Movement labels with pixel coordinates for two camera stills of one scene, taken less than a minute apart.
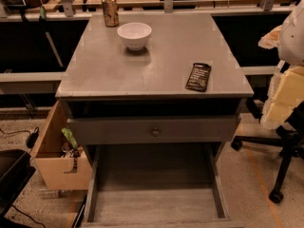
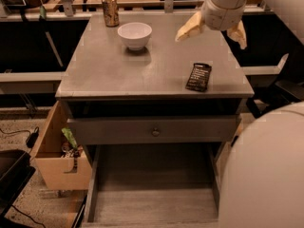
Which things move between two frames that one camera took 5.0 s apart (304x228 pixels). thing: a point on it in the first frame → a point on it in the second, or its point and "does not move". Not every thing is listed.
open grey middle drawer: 156,186 does not move
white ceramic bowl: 135,34 does not move
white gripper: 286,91 → 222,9
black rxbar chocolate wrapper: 199,77 does not move
